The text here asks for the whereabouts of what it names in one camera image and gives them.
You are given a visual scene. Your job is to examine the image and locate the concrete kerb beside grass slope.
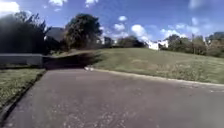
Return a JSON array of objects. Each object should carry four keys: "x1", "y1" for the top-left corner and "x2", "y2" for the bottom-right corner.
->
[{"x1": 83, "y1": 66, "x2": 224, "y2": 88}]

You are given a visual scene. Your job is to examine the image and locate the dark bushes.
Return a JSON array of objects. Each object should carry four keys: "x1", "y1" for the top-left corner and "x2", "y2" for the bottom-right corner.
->
[{"x1": 103, "y1": 35, "x2": 148, "y2": 49}]

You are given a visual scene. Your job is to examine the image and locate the grey asphalt path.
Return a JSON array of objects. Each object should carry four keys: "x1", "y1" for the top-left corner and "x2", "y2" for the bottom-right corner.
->
[{"x1": 0, "y1": 68, "x2": 224, "y2": 128}]

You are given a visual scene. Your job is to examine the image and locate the large round tree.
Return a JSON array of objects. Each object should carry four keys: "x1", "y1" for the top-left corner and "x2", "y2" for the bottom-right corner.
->
[{"x1": 63, "y1": 13, "x2": 103, "y2": 51}]

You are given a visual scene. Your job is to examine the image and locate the white building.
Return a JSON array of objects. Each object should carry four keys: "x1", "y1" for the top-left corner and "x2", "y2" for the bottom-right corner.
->
[{"x1": 146, "y1": 39, "x2": 170, "y2": 51}]

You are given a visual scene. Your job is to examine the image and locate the grass slope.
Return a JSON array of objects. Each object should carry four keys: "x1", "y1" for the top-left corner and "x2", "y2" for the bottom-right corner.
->
[{"x1": 49, "y1": 47, "x2": 224, "y2": 85}]

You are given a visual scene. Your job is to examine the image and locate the building with dark roof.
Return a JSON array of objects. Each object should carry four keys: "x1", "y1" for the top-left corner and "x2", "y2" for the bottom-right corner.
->
[{"x1": 44, "y1": 26, "x2": 66, "y2": 43}]

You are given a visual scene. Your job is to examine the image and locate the row of trees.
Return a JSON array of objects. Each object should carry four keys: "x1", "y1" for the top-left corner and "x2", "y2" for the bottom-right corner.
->
[{"x1": 159, "y1": 31, "x2": 224, "y2": 58}]

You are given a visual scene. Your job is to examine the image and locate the dark group of trees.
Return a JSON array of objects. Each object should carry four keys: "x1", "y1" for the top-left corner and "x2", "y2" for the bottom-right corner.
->
[{"x1": 0, "y1": 11, "x2": 51, "y2": 56}]

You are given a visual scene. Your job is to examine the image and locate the flat grass patch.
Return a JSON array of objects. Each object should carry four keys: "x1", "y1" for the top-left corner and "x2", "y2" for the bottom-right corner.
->
[{"x1": 0, "y1": 68, "x2": 47, "y2": 111}]

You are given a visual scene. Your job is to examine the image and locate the dark kerb beside grass patch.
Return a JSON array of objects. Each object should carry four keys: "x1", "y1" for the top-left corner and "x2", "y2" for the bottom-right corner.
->
[{"x1": 0, "y1": 71, "x2": 47, "y2": 126}]

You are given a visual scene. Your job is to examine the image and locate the low grey wall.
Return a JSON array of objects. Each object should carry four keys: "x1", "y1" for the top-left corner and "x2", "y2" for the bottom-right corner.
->
[{"x1": 0, "y1": 53, "x2": 44, "y2": 66}]

